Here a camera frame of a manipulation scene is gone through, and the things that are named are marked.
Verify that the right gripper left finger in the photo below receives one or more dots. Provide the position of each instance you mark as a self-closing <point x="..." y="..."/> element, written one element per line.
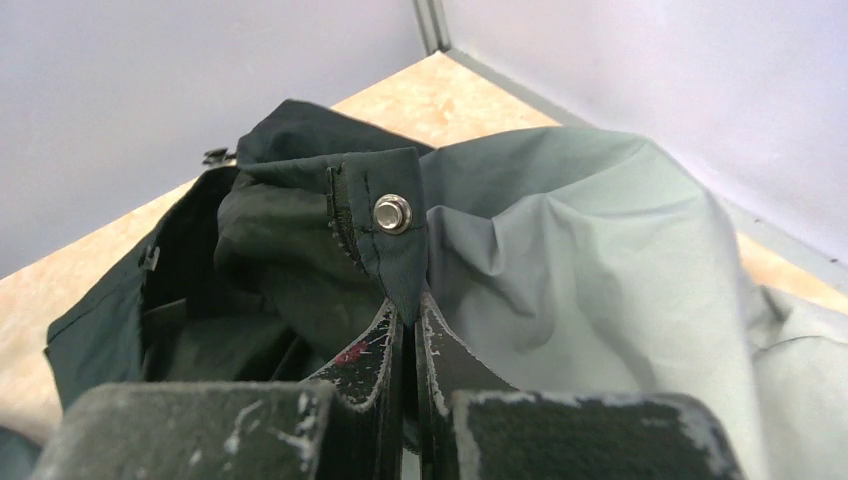
<point x="343" y="422"/>

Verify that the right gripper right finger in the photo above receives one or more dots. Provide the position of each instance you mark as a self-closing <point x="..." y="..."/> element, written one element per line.
<point x="475" y="425"/>

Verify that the grey gradient zip jacket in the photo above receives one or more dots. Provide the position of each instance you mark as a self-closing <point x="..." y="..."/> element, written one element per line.
<point x="568" y="260"/>

